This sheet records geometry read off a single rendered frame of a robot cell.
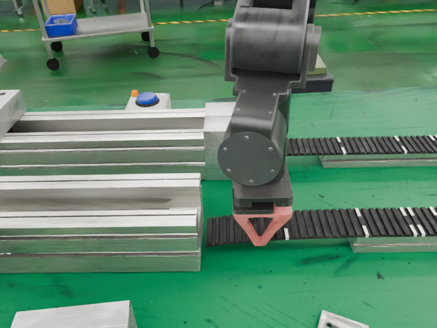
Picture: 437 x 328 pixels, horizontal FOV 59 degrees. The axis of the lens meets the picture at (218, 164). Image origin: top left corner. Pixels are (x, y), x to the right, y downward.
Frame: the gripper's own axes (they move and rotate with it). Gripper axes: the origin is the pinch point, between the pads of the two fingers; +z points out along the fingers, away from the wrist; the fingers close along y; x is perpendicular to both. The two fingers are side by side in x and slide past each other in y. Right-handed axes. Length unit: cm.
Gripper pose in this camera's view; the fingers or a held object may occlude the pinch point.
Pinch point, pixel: (258, 226)
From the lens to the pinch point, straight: 51.9
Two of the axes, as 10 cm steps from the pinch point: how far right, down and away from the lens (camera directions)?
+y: -0.2, 5.7, -8.2
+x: 10.0, -0.2, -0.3
